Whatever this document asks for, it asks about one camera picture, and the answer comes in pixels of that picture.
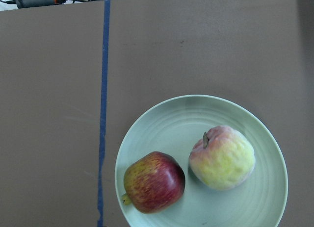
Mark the yellow-green peach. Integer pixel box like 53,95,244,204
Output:
188,126,256,191

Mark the light green plate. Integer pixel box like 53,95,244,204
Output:
115,95,288,227

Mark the red apple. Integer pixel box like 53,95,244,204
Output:
121,151,185,214

